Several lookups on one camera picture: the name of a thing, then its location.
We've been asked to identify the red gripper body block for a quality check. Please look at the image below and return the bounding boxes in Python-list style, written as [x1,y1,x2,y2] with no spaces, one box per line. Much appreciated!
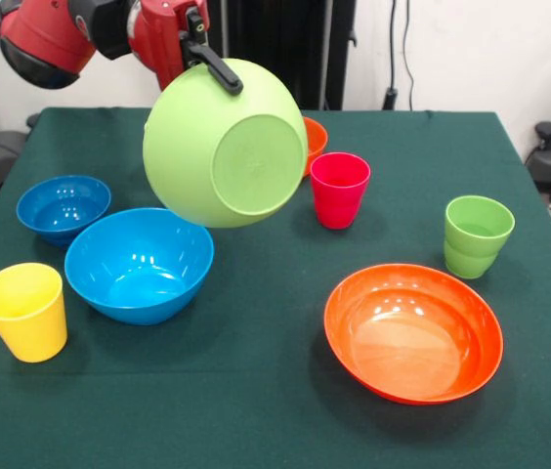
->
[131,0,211,93]

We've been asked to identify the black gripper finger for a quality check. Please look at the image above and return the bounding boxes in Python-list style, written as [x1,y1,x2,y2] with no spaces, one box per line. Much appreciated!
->
[180,31,245,97]

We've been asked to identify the large green bowl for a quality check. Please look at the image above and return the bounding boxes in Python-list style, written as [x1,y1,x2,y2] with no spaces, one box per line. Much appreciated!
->
[142,58,310,230]

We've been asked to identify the small orange bowl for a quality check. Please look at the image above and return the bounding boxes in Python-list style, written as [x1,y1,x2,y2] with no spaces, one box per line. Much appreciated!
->
[302,116,329,178]

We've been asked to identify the pink cup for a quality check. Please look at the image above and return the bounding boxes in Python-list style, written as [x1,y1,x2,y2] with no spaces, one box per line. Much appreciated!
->
[310,151,371,230]

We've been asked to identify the small dark blue bowl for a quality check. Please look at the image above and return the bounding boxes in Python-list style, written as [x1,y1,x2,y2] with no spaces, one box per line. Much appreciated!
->
[16,175,112,247]

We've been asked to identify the large light blue bowl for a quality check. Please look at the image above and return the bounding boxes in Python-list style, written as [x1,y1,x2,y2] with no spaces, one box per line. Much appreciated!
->
[64,207,216,327]

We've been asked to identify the dark green tablecloth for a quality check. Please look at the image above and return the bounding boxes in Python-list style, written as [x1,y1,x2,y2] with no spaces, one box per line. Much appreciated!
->
[0,106,551,469]

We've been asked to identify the green cup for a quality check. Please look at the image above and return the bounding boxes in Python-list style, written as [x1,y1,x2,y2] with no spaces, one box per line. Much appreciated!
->
[444,194,516,280]

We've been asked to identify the yellow cup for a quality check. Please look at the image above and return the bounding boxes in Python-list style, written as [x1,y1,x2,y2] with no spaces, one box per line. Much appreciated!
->
[0,262,68,363]

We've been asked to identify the large orange bowl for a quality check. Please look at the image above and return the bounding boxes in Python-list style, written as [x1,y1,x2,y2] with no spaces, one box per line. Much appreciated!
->
[323,263,505,405]

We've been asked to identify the black hanging cable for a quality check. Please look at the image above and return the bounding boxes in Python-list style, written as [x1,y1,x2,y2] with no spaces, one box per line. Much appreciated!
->
[382,0,417,114]

